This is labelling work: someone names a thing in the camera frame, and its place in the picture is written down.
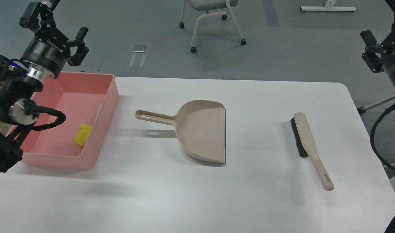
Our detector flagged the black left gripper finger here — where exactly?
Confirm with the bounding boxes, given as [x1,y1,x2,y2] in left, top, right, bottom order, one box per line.
[20,0,60,41]
[67,28,89,66]

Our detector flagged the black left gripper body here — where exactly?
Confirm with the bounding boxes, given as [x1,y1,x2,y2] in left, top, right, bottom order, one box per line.
[20,38,67,79]

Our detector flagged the bread slice piece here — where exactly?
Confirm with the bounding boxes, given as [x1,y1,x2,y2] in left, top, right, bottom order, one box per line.
[92,101,103,126]

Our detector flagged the yellow sponge piece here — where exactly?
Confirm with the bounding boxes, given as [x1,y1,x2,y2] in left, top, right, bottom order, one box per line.
[72,123,92,148]

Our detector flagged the beige hand brush black bristles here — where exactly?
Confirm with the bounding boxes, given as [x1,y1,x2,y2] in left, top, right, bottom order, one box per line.
[290,112,335,191]

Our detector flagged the beige plastic dustpan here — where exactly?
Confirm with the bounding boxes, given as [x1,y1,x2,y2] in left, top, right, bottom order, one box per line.
[134,99,227,165]

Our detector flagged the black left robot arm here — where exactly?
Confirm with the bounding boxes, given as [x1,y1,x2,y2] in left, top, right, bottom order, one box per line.
[0,0,89,173]

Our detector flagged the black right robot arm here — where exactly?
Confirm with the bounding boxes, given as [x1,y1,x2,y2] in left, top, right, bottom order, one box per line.
[358,0,395,191]

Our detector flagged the pink plastic bin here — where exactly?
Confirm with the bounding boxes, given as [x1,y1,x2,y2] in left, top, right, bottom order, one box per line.
[21,72,120,170]

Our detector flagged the white stand leg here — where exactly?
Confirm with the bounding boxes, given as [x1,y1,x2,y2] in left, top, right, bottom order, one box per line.
[357,94,395,115]

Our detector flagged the grey floor plate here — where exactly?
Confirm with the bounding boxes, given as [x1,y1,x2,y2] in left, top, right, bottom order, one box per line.
[132,44,147,53]

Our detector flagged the white desk base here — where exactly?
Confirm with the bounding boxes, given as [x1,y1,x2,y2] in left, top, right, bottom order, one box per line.
[300,0,357,12]

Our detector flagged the beige checkered cloth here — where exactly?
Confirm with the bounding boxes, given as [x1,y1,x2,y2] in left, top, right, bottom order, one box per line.
[0,121,12,136]

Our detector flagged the white office chair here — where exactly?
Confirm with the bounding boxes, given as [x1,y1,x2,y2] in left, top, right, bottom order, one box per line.
[179,0,247,54]

